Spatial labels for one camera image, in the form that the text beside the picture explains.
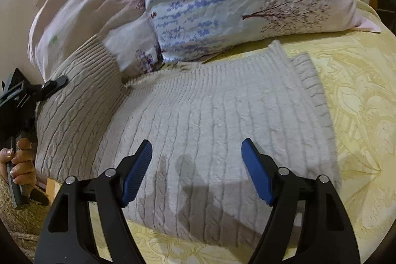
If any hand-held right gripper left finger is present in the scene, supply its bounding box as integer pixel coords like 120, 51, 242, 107
33, 139, 153, 264

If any pink floral pillow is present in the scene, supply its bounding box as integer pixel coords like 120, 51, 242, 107
27, 0, 163, 82

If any beige cable-knit sweater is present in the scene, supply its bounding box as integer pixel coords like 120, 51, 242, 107
34, 34, 342, 247

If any person's left hand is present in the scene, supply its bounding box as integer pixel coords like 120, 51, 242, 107
0, 138, 38, 187

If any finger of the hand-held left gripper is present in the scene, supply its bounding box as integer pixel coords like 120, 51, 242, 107
31, 75, 69, 101

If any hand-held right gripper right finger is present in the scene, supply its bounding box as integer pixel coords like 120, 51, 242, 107
241, 138, 361, 264

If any yellow patterned bedspread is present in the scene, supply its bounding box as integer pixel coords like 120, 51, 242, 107
46, 0, 396, 264

